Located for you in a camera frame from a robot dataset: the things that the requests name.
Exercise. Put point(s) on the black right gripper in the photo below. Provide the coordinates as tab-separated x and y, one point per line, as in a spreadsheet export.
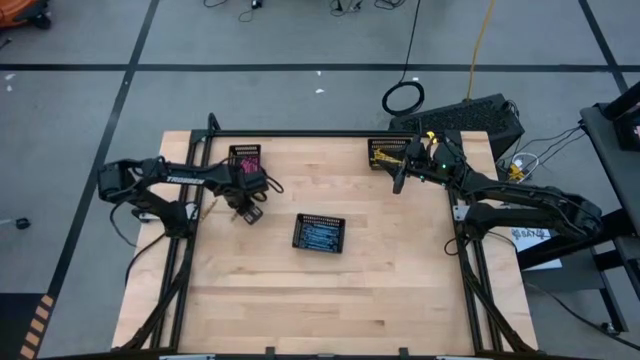
417	162

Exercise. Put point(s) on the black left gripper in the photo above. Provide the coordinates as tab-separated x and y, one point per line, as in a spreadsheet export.
245	190

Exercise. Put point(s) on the black plastic mesh basket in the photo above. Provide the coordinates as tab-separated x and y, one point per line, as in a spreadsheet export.
382	142
320	218
240	149

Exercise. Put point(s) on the magenta crayon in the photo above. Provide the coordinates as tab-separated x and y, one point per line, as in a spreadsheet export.
246	164
255	164

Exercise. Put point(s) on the pink cloth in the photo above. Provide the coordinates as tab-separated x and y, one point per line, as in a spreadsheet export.
250	164

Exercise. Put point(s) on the blue crayon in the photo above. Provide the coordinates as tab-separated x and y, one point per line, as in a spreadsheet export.
320	243
320	246
320	233
320	230
320	238
320	227

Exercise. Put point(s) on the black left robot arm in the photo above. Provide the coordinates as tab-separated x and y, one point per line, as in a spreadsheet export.
185	177

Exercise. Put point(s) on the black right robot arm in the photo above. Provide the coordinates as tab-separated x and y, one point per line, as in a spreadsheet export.
540	200

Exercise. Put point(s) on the black table clamp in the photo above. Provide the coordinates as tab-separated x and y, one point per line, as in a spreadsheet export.
270	352
404	352

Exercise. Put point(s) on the white printed paper sheet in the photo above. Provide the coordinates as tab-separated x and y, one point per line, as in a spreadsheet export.
542	252

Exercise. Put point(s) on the silver aluminium bar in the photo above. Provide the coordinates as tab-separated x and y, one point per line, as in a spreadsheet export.
460	357
187	357

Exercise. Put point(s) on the small black plug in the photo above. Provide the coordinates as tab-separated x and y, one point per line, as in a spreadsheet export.
256	4

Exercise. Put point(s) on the black equipment stand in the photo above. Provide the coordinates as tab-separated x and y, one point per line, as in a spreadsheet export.
607	150

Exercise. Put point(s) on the small black round object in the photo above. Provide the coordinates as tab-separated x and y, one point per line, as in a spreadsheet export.
22	223

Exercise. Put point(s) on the orange black machine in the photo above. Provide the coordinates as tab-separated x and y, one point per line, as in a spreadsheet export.
15	10

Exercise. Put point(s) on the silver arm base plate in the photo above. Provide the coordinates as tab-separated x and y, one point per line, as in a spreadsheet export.
145	217
460	212

